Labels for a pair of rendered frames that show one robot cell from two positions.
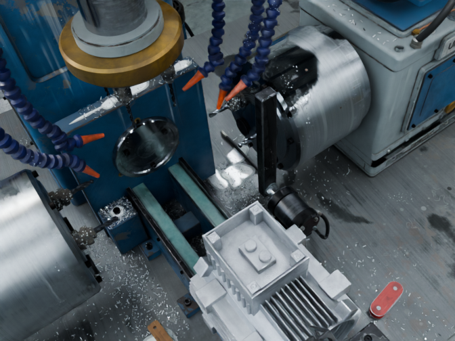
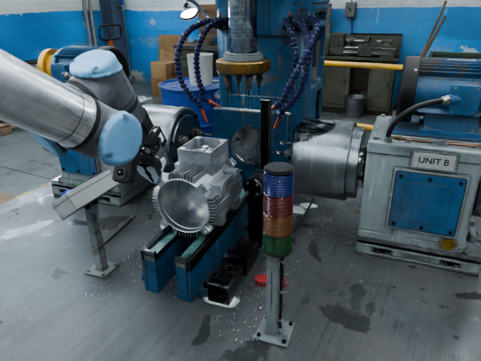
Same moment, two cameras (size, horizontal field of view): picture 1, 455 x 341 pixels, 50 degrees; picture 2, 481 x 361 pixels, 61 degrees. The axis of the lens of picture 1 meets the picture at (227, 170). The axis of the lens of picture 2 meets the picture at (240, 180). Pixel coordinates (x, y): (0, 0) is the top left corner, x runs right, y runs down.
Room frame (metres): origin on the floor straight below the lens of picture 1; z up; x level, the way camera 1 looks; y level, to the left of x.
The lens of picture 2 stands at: (-0.27, -0.95, 1.52)
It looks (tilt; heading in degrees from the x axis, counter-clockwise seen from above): 24 degrees down; 51
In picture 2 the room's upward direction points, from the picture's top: 1 degrees counter-clockwise
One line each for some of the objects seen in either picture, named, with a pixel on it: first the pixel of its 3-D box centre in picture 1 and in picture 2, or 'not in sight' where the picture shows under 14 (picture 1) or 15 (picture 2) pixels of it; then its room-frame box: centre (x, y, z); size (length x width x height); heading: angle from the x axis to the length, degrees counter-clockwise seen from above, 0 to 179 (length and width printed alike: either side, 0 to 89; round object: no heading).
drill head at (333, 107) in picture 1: (304, 91); (336, 160); (0.73, -0.18, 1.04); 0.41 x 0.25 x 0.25; 119
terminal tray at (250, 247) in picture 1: (255, 258); (204, 155); (0.33, -0.02, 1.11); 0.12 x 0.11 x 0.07; 30
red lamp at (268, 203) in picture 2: not in sight; (278, 201); (0.25, -0.42, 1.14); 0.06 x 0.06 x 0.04
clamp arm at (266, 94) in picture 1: (267, 148); (265, 140); (0.52, -0.07, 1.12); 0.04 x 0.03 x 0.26; 29
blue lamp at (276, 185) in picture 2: not in sight; (278, 180); (0.25, -0.42, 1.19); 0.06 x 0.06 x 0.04
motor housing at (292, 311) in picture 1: (272, 303); (199, 191); (0.30, -0.04, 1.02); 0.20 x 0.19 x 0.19; 30
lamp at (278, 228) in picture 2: not in sight; (278, 220); (0.25, -0.42, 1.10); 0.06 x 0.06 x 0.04
